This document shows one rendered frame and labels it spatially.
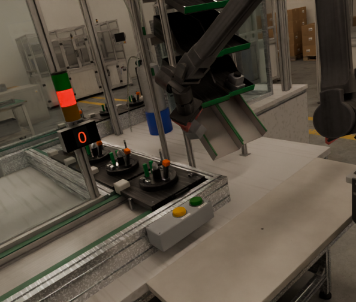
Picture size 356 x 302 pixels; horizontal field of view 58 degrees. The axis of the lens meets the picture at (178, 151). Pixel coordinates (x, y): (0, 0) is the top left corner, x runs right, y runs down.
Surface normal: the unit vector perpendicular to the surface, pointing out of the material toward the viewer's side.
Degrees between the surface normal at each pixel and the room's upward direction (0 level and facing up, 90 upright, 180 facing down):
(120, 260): 90
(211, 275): 0
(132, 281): 0
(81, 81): 90
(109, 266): 90
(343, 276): 0
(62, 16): 90
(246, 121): 45
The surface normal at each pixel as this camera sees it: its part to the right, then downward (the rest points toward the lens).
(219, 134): 0.22, -0.50
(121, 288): -0.19, -0.92
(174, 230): 0.64, 0.15
